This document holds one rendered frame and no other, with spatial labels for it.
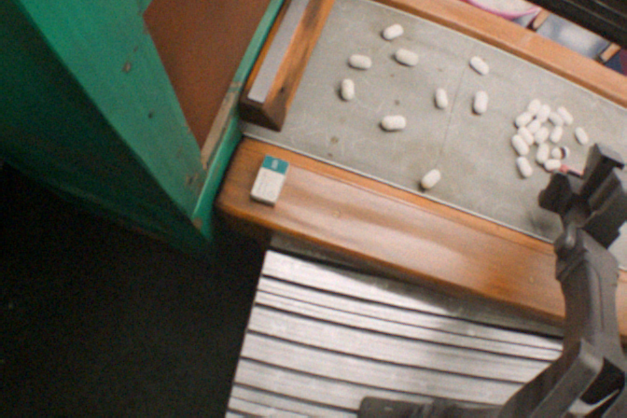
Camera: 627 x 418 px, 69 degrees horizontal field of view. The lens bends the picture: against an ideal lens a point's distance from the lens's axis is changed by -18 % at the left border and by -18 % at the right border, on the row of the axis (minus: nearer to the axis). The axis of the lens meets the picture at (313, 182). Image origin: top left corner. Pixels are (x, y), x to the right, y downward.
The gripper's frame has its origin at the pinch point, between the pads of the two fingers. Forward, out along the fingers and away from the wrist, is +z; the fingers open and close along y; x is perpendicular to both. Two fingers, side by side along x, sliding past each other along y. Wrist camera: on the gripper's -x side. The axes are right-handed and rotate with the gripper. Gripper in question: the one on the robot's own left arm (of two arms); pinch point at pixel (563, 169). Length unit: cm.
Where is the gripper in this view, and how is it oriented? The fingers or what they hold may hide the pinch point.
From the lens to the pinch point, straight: 89.7
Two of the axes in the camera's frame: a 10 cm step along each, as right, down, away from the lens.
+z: 2.1, -5.2, 8.3
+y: -9.5, -3.2, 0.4
